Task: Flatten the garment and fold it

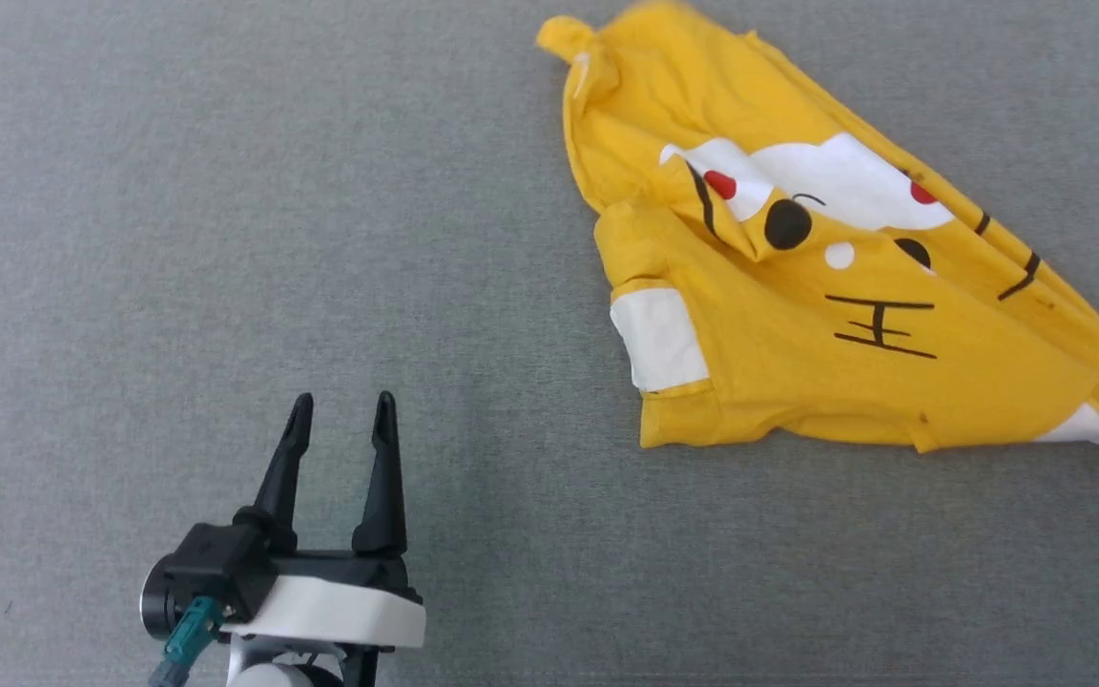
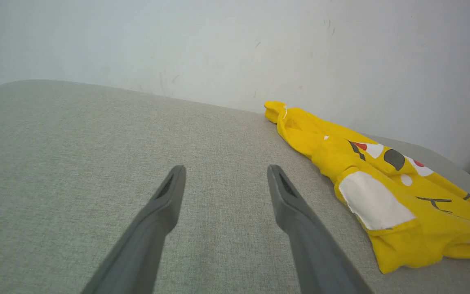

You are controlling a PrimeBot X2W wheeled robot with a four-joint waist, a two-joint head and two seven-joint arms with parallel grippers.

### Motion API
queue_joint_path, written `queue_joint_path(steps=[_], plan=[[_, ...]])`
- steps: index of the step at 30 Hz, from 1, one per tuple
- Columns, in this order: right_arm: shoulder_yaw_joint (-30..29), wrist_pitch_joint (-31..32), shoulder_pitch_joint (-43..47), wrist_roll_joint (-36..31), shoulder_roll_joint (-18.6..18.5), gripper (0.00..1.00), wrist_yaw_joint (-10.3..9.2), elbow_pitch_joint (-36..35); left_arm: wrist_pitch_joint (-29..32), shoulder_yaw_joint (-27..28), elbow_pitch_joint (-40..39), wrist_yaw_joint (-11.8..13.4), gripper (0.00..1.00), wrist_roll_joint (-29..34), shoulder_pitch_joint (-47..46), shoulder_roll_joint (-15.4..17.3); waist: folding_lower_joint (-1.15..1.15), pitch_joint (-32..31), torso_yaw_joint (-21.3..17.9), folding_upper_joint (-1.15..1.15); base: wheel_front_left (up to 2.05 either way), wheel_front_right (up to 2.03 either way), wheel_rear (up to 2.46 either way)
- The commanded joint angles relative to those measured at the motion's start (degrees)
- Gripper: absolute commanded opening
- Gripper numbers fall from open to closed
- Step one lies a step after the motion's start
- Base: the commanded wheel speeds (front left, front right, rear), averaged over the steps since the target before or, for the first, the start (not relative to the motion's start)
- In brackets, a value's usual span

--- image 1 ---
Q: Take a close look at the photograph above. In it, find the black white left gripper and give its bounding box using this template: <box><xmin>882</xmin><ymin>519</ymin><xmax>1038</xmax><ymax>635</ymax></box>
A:
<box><xmin>223</xmin><ymin>390</ymin><xmax>427</xmax><ymax>651</ymax></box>

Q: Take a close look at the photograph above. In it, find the yellow tiger face shirt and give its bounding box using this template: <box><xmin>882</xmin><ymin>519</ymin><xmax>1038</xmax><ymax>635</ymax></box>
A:
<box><xmin>536</xmin><ymin>0</ymin><xmax>1099</xmax><ymax>476</ymax></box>

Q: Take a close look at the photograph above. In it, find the teal camera cable connector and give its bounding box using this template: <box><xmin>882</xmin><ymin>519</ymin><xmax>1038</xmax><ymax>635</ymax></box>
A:
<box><xmin>149</xmin><ymin>596</ymin><xmax>226</xmax><ymax>687</ymax></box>

